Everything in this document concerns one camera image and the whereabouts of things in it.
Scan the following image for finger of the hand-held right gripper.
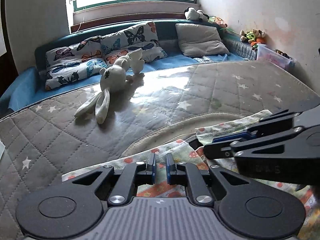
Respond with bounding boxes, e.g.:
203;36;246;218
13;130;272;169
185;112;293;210
203;126;309;160
234;109;300;139

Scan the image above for grey pillow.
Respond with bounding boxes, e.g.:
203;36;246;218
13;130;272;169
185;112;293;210
175;23;230;57

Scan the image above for floral printed garment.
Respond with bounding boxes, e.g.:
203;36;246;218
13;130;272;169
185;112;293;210
61;109;320;240

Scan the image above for butterfly print pillow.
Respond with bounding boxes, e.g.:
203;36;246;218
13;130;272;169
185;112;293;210
100;21;168;68
45;36;110;91

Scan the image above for blue bed sheet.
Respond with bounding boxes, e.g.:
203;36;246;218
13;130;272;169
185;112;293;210
0;52;250;113

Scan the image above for panda plush toy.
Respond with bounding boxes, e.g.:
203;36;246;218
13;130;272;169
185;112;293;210
184;7;209;22

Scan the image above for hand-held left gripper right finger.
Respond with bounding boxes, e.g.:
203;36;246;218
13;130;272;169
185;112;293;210
166;152;251;207

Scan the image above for white plush rabbit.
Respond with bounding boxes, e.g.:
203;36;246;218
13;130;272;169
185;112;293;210
74;49;145;125

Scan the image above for blue grey quilted blanket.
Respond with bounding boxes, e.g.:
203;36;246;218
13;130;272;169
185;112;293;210
224;34;258;61

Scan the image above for grey quilted star mattress pad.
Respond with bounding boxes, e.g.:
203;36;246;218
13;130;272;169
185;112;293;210
0;60;320;240

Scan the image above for clear plastic storage box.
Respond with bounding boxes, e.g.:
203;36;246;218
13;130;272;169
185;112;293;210
256;44;297;70

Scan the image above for teal sofa frame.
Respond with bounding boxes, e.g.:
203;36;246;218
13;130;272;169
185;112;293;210
34;19;227;69

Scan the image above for brown teddy plush toys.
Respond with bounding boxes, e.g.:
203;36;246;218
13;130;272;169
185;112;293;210
239;29;266;47

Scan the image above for green orange plush toy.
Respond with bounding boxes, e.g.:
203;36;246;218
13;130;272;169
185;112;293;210
208;16;228;30

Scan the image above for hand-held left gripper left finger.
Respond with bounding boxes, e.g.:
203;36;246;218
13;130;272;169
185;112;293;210
72;152;157;206

